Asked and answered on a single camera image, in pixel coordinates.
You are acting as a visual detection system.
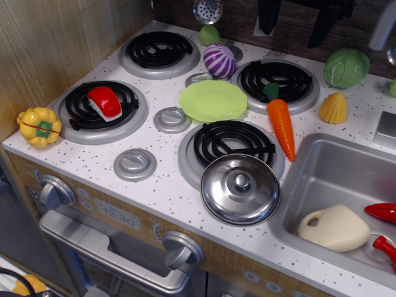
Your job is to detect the yellow toy bell pepper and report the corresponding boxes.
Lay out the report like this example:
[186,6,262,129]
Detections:
[16,107,62,148]

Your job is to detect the orange toy carrot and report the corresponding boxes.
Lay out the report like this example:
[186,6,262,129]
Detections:
[263,83,296,162]

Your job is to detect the red toy chili pepper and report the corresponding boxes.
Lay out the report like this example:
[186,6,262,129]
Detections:
[364,203,396,223]

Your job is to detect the front right black burner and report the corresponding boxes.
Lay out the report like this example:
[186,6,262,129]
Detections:
[178,120,285,190]

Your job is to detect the grey stovetop knob middle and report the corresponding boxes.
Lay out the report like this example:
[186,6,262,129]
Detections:
[153,107,192,134]

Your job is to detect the yellow toy corn piece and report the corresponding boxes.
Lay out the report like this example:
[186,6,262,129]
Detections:
[318,92,348,124]

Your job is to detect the back right black burner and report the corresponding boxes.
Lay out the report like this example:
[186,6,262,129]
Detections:
[230,59,320,115]

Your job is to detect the silver faucet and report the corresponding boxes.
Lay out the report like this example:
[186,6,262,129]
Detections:
[368,0,395,51]

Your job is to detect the shiny steel pot lid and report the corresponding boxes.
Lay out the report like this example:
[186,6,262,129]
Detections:
[200,154,280,226]

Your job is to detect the grey stovetop knob front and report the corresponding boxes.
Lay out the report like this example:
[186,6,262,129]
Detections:
[113,148,157,182]

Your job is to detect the purple striped toy onion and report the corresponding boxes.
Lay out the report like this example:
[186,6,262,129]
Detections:
[204,43,236,79]

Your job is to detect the grey oven door handle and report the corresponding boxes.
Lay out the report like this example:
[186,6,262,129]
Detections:
[40,211,189,296]

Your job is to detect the light green plastic plate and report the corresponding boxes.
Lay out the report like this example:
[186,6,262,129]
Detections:
[179,80,248,123]

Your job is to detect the grey stovetop knob back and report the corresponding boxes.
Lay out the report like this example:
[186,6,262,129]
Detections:
[184,72,213,88]

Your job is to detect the small green toy vegetable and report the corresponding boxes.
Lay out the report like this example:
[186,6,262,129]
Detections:
[199,25,222,46]

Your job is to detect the right grey oven knob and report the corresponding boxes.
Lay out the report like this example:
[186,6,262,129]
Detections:
[161,230,205,270]

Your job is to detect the green toy at right edge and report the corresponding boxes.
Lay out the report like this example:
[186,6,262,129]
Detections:
[389,79,396,98]

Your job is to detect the yellow object bottom left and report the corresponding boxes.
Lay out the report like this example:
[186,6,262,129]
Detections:
[12,274,47,296]

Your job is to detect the left grey oven knob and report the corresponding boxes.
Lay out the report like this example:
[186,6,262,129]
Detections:
[39,174,77,210]

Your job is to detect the cream toy jug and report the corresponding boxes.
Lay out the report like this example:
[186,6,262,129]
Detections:
[298,204,371,252]

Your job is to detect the black burner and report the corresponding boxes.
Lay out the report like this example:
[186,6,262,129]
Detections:
[119,32,200,80]
[52,80,149,145]
[230,59,320,115]
[178,120,285,190]

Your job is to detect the grey oven knob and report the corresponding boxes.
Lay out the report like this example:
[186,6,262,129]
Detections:
[39,174,77,210]
[161,230,205,270]

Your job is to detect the grey stovetop knob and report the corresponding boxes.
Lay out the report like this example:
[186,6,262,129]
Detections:
[153,107,192,134]
[113,148,157,182]
[184,72,213,88]

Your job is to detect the front left black burner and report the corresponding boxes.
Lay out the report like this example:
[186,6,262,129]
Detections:
[52,80,149,145]

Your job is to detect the red toy piece in sink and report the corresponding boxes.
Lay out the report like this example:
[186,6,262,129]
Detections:
[372,236,395,266]

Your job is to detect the silver sink basin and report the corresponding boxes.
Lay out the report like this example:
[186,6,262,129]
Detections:
[269,134,395,289]

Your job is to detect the hanging metal skimmer spoon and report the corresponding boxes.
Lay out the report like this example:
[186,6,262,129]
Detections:
[192,0,223,25]

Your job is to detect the back left black burner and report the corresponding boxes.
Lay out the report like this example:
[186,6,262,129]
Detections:
[119,32,200,80]

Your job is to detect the red and white toy sushi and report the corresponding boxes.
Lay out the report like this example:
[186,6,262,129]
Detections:
[87,86,122,122]

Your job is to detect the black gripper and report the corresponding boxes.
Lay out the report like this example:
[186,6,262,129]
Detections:
[258,0,355,48]

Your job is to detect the green toy cabbage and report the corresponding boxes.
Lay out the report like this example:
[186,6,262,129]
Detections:
[324,48,371,89]

